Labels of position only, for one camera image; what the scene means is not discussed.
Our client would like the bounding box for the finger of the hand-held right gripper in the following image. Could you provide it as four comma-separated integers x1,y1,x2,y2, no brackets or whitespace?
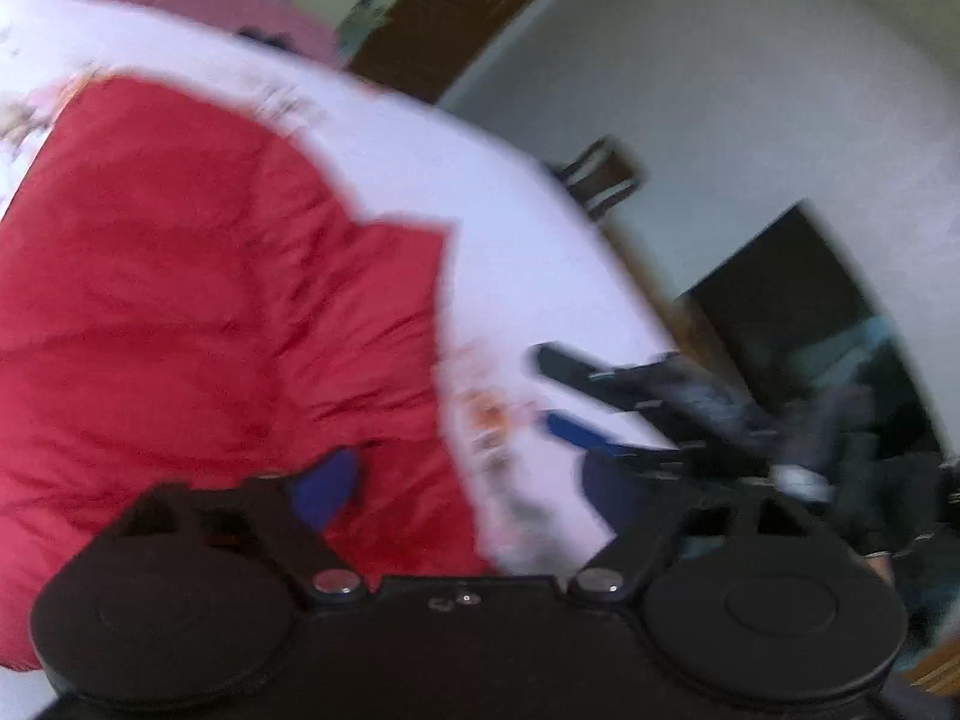
541,409,680,475
531,343,627,410

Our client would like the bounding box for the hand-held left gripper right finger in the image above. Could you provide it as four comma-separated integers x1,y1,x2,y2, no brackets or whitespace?
568,450,856,604

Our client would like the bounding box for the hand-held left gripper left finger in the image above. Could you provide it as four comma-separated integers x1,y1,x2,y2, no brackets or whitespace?
112,446,370,605

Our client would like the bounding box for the red quilted jacket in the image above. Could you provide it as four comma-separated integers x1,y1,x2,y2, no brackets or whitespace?
0,71,497,672

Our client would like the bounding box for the dark rectangular screen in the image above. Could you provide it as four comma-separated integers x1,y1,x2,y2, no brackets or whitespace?
679,199,947,466

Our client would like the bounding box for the white floral bed sheet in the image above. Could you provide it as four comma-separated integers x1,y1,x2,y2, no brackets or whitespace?
0,0,685,580

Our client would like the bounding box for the wooden chair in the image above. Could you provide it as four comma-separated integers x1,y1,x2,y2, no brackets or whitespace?
553,136,646,222

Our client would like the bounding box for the brown wooden door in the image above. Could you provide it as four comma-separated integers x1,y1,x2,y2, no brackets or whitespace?
351,0,601,104

